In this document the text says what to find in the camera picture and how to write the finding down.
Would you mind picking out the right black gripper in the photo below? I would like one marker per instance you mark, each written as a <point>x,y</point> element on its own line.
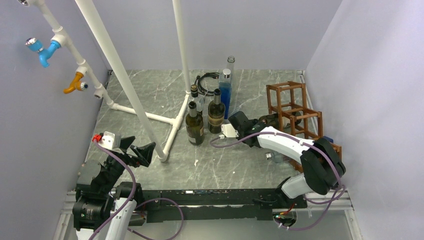
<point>255,121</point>

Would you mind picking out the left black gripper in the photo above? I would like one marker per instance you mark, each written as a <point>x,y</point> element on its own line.
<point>143,152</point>

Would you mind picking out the dark wine bottle cream label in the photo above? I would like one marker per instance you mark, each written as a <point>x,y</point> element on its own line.
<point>273,121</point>

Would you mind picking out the dark green wine bottle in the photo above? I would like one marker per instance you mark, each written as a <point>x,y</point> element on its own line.
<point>194,125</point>

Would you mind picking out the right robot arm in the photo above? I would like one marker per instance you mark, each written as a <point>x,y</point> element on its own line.
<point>322,166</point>

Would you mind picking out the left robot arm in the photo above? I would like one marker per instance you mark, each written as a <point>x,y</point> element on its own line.
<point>107,193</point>

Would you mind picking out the green wine bottle silver neck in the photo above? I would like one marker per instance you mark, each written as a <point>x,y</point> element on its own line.
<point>216,112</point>

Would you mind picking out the tall blue liquid bottle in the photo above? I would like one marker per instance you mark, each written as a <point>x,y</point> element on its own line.
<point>225,87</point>

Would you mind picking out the blue clear bottle lying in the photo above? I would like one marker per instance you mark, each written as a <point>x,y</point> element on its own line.
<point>277,157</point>

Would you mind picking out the clear square liquor bottle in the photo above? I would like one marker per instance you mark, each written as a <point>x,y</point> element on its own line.
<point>197,98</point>

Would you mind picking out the brown wooden wine rack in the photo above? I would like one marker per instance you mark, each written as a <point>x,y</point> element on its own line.
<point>288,101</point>

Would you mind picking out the tall clear glass bottle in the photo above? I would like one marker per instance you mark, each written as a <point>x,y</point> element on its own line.
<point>230,64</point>

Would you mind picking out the orange plastic faucet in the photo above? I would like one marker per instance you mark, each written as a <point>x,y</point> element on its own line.
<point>76,84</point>

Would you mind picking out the blue plastic faucet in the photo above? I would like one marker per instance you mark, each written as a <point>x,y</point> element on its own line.
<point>44,54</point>

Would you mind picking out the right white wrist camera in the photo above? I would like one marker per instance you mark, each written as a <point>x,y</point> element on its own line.
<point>229,131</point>

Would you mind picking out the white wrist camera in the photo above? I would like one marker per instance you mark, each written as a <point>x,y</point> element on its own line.
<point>107,140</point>
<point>229,131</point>

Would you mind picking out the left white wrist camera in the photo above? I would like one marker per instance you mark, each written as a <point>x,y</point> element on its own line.
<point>107,140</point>

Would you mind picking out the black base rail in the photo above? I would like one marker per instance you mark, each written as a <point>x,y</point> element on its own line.
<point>216,204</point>

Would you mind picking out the white PVC pipe frame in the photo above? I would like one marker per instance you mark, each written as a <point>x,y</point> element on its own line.
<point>97,27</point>

